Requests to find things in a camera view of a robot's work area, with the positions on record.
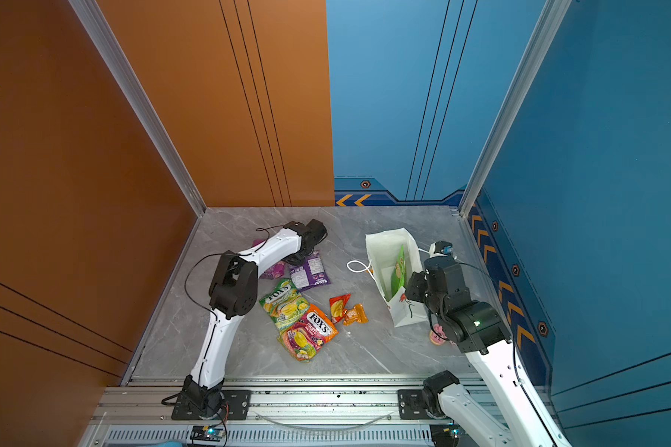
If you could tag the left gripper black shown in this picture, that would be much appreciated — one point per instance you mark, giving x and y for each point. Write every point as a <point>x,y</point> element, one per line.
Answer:
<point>294,263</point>

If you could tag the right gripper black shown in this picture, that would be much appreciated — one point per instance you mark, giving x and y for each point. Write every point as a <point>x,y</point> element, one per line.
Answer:
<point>412,291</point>

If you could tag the green Lay's chips bag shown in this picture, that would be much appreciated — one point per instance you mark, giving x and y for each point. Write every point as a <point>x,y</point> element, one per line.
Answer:
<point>399,273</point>

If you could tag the white floral paper bag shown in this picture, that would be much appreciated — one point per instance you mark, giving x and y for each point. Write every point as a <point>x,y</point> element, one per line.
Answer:
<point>393,256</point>

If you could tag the orange Fox's fruits candy bag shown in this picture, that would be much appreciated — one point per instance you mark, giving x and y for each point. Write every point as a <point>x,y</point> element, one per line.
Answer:
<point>309,334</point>

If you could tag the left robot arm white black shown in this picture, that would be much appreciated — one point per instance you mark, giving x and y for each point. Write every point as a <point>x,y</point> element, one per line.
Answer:
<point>233,292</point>

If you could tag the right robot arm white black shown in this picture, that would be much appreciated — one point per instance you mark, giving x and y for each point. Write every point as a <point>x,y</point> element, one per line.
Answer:
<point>482,336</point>

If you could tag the green Fox's candy bag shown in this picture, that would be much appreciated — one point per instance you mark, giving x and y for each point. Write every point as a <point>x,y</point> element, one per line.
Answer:
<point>284,305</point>

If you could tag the purple white snack packet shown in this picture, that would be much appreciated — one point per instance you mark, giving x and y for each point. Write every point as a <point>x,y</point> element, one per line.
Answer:
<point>310,274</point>

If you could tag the red small snack packet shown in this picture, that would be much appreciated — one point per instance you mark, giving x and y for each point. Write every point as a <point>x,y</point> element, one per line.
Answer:
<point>338,307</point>

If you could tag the orange small candy packet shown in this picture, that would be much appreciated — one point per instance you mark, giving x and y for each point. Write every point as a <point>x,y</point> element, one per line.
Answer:
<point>355,315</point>

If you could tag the left electronics board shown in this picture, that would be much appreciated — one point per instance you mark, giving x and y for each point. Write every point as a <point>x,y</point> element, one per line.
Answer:
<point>211,435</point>

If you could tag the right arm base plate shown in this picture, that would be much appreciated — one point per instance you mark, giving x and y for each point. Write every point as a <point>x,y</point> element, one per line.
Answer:
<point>411,405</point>

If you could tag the aluminium front rail frame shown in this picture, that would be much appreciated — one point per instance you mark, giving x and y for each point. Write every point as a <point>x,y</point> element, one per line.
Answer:
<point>285,410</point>

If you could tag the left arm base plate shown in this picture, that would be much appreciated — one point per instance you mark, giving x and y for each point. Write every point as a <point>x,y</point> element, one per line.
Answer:
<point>220,405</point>

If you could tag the right aluminium corner post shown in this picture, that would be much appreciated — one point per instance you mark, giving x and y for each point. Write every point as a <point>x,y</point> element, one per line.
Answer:
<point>539,44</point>

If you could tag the aluminium corner post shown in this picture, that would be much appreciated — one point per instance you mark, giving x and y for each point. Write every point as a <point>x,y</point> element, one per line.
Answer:
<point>539,44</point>
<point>99,31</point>

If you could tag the left aluminium corner post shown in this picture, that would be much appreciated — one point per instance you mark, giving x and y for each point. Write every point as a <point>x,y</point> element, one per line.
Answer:
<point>99,31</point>

